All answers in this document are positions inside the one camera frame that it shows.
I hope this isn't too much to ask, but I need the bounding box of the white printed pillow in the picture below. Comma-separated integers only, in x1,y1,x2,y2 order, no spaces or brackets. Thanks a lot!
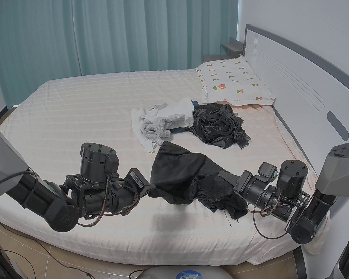
194,54,277,107

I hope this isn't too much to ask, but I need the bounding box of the bed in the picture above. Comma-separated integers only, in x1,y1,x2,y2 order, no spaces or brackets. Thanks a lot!
0,24,349,266

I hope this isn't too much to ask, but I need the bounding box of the pile of clothes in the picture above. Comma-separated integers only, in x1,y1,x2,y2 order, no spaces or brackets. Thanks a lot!
131,97,195,153

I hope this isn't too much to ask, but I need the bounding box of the black T-shirt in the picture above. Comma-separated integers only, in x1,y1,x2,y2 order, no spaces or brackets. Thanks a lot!
148,141,248,227

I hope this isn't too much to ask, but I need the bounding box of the blue-green curtain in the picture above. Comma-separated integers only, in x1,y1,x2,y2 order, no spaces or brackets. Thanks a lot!
71,0,240,76
0,0,82,108

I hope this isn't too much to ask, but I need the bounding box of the grey bedside table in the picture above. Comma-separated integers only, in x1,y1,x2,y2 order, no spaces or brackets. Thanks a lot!
203,37,245,64

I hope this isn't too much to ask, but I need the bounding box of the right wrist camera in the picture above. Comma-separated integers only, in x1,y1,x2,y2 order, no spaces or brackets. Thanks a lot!
257,162,279,185

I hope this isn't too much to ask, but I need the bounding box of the dark blue garment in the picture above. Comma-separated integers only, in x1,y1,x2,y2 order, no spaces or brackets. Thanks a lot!
171,100,200,135

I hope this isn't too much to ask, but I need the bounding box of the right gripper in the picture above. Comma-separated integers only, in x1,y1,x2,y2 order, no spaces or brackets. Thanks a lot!
218,170,280,212

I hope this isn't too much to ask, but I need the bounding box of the black shiny garment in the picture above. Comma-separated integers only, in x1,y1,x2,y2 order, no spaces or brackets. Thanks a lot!
189,103,252,150

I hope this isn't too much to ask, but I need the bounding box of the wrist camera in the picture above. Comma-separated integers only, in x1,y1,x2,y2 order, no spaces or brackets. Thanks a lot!
105,154,119,175
257,162,279,185

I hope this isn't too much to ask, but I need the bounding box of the black cable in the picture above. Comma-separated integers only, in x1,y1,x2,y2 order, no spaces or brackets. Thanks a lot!
32,239,86,276
251,201,293,239
0,170,37,190

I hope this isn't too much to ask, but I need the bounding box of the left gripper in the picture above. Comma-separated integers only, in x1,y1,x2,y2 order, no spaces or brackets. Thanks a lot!
109,168,157,215

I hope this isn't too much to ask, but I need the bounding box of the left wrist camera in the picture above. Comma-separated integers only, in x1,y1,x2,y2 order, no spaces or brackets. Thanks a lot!
105,154,119,175

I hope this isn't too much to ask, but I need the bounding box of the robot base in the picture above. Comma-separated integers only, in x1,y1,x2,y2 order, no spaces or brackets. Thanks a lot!
135,267,232,279

